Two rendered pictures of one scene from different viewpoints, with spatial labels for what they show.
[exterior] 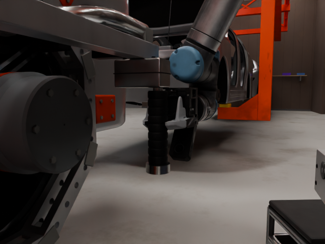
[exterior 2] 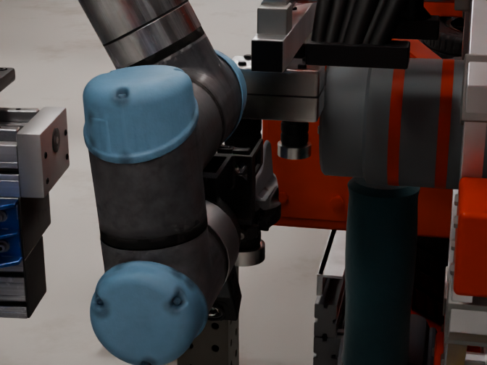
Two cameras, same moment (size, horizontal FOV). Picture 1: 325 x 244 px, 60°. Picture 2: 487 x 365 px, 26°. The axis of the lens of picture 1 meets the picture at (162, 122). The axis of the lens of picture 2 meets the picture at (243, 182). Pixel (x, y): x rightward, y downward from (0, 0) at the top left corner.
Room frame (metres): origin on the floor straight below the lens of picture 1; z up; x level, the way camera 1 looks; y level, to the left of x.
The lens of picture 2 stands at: (1.45, -0.18, 1.17)
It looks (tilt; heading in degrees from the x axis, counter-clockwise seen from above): 20 degrees down; 169
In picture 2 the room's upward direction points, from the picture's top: straight up
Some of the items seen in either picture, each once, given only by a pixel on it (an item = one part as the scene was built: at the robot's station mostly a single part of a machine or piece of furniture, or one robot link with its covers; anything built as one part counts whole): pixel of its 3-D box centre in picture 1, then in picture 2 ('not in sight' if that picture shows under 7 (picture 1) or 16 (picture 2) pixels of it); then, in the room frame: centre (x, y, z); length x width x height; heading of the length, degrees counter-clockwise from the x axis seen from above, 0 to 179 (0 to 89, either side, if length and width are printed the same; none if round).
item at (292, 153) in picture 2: not in sight; (295, 96); (0.19, 0.14, 0.83); 0.04 x 0.04 x 0.16
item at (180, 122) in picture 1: (178, 112); not in sight; (0.52, -0.03, 0.85); 0.09 x 0.03 x 0.06; 166
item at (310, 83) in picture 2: (142, 72); (274, 87); (0.51, 0.04, 0.93); 0.09 x 0.05 x 0.05; 67
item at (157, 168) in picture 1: (157, 129); (243, 185); (0.50, 0.01, 0.83); 0.04 x 0.04 x 0.16
